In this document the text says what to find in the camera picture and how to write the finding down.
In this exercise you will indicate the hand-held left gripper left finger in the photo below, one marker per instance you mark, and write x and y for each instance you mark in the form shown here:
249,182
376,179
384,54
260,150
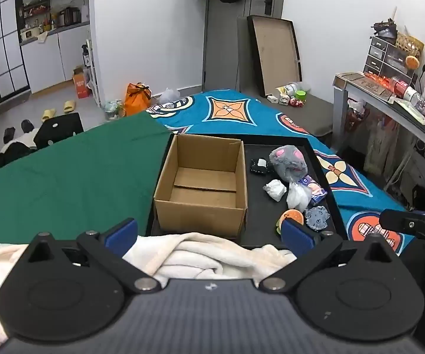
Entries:
122,235

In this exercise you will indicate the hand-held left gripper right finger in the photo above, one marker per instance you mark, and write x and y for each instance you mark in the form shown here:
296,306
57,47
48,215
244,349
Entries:
298,236

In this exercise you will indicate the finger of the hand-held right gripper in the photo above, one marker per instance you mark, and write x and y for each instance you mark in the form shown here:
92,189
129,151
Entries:
400,221

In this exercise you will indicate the burger plush toy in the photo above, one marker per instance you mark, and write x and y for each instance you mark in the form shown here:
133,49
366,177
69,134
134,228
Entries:
292,217

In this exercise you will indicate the grey round patterned pad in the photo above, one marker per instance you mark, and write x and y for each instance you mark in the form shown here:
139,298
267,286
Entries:
317,218

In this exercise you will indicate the clear plastic bag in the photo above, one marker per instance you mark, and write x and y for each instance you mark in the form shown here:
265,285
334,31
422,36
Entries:
298,196

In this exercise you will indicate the black tray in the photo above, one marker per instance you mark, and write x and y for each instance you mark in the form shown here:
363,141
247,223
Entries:
256,225

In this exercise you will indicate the purple tissue packet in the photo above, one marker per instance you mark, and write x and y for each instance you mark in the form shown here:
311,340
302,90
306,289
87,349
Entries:
317,191

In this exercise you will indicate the white tissue wad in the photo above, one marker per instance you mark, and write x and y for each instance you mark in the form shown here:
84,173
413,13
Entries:
275,190

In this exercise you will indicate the grey pink plush toy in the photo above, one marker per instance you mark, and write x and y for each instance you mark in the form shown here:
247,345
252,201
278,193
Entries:
288,162

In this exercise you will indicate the brown cardboard box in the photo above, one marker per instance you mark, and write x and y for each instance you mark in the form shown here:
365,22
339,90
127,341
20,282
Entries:
197,215

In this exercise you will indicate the small black toy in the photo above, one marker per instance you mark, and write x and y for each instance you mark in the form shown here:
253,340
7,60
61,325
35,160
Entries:
258,165

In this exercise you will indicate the cream fleece blanket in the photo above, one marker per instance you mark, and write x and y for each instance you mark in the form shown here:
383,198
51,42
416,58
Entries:
197,256

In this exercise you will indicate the green cloth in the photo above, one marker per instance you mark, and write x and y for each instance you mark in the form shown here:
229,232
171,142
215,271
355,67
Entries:
68,177

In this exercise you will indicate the black box white dots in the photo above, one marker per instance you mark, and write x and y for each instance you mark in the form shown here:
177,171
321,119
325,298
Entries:
59,131

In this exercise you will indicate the clear bag of items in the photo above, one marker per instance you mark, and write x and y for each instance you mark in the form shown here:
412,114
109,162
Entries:
114,110

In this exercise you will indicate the blue patterned blanket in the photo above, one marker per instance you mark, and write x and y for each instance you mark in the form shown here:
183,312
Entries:
256,118

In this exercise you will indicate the red round toy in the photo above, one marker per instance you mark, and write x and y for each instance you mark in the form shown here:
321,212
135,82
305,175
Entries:
300,103
292,101

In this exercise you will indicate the orange bag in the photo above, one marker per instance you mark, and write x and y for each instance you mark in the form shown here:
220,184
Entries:
137,99

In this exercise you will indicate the black white clothes pile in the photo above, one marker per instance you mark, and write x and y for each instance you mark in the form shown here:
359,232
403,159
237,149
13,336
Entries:
13,151

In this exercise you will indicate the yellow slipper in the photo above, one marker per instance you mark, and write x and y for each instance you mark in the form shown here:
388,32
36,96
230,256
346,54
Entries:
69,106
48,115

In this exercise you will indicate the white charger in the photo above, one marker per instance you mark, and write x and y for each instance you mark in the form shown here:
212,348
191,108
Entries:
273,99

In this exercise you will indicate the green cup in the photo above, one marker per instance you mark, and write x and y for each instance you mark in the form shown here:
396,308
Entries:
301,95

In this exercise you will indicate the black shoe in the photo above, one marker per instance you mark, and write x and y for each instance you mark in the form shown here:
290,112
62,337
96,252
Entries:
27,126
9,134

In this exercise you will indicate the white plastic bag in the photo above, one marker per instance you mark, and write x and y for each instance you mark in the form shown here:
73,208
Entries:
169,96

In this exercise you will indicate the white yellow paper cup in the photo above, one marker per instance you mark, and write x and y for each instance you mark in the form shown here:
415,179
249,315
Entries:
288,89

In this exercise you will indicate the orange cardboard box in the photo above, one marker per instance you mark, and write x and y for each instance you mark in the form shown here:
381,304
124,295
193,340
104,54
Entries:
81,84

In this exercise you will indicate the drawer organiser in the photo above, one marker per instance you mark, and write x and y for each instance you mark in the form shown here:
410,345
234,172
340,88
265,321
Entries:
380,57

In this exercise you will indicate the wicker basket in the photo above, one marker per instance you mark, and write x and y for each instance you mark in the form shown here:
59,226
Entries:
411,44

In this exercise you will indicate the black framed brown board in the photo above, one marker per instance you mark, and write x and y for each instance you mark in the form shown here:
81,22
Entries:
275,51

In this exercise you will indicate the white kitchen cabinet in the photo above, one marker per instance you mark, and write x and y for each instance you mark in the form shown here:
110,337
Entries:
46,62

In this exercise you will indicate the grey door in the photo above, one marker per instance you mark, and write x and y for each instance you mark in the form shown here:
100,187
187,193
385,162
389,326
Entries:
234,44

